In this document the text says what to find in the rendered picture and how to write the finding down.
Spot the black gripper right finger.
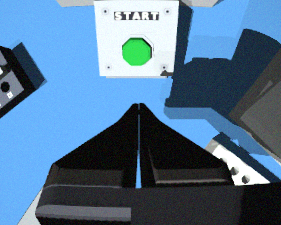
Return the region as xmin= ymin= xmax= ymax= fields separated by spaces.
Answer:
xmin=139 ymin=103 xmax=235 ymax=188

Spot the blue bench mat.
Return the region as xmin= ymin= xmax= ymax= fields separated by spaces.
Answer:
xmin=0 ymin=0 xmax=281 ymax=225

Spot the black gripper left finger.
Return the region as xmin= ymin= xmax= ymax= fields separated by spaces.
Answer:
xmin=43 ymin=103 xmax=139 ymax=188

